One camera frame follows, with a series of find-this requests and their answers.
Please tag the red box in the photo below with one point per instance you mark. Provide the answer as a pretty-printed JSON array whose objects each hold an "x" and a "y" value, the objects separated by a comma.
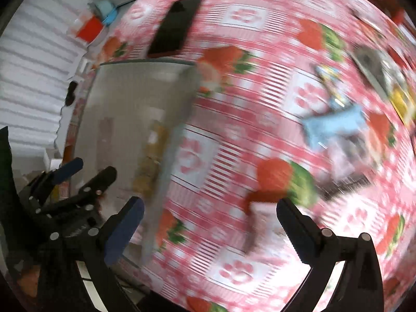
[{"x": 89, "y": 28}]

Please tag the red checked strawberry tablecloth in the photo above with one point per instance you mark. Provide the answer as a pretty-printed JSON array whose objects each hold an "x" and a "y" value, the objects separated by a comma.
[{"x": 260, "y": 104}]

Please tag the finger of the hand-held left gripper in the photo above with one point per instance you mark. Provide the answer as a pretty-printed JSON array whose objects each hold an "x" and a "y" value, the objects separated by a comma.
[
  {"x": 70, "y": 168},
  {"x": 104, "y": 178}
]

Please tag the white corrugated foam sheet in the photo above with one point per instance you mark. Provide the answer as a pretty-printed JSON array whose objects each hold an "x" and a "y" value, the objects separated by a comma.
[{"x": 32, "y": 71}]

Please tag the light blue snack packet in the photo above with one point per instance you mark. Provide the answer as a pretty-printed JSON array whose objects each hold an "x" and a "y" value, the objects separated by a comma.
[{"x": 334, "y": 126}]

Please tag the small black object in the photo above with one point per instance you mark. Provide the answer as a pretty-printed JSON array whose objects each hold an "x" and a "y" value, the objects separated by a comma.
[{"x": 70, "y": 92}]

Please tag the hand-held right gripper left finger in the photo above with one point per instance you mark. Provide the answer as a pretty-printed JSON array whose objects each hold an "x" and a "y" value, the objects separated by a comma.
[{"x": 125, "y": 230}]

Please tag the light blue round object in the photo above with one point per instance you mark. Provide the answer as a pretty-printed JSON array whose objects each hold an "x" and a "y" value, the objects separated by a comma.
[{"x": 105, "y": 8}]

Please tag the blue yellow patterned snack packet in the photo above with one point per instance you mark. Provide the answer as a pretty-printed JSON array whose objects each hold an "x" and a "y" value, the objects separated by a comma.
[{"x": 329, "y": 79}]

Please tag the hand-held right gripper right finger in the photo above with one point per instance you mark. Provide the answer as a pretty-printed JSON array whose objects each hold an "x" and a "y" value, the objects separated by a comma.
[{"x": 296, "y": 230}]

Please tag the black smartphone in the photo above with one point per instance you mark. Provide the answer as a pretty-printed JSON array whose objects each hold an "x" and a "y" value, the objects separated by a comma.
[{"x": 175, "y": 26}]

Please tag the dark brown snack packet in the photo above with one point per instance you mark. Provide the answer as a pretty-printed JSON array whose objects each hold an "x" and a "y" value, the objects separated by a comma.
[{"x": 346, "y": 183}]

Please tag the clear plastic storage box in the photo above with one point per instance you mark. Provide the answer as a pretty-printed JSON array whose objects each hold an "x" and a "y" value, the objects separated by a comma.
[{"x": 123, "y": 104}]

